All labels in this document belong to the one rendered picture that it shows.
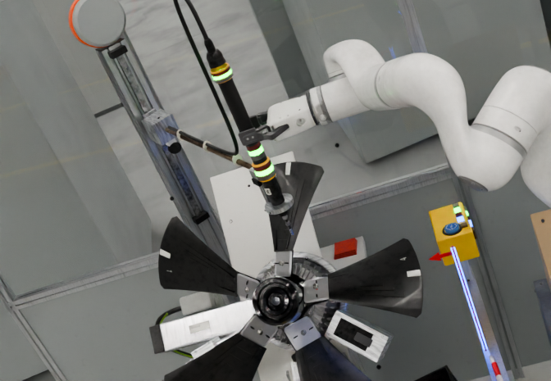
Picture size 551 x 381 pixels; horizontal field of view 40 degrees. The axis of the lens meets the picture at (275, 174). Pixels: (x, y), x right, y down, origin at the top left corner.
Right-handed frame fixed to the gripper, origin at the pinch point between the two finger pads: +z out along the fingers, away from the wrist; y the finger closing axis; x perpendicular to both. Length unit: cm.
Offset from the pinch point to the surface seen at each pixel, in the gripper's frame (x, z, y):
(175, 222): -22.7, 30.5, 11.8
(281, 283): -40.1, 7.4, -2.9
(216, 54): 19.4, -0.7, -1.7
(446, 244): -60, -33, 21
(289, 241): -34.4, 3.4, 5.7
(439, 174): -67, -37, 70
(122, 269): -65, 81, 70
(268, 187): -14.0, 0.6, -2.1
